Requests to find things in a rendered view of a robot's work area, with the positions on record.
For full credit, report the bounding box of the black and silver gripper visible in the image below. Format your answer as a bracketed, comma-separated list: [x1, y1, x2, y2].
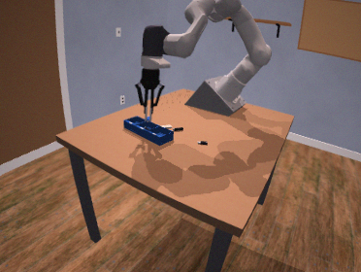
[135, 68, 165, 122]

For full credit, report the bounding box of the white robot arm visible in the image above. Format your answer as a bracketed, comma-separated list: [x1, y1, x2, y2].
[141, 0, 272, 105]

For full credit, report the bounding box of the blue three-compartment bin rack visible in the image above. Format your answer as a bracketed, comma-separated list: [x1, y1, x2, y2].
[123, 116, 174, 146]

